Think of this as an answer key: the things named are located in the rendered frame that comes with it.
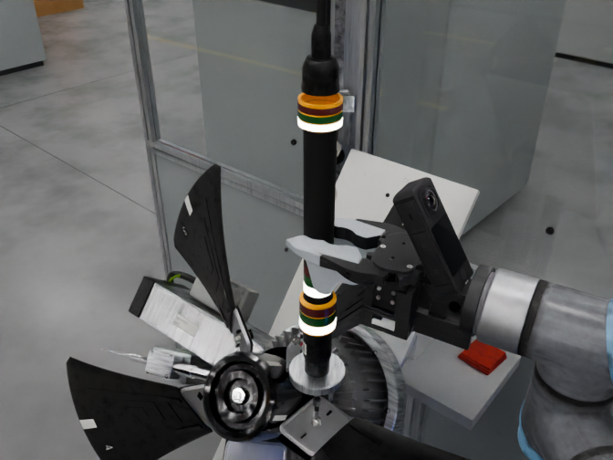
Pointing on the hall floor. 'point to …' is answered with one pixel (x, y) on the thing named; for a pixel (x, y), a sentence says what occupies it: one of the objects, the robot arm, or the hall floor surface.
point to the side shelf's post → (415, 419)
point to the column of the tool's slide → (349, 56)
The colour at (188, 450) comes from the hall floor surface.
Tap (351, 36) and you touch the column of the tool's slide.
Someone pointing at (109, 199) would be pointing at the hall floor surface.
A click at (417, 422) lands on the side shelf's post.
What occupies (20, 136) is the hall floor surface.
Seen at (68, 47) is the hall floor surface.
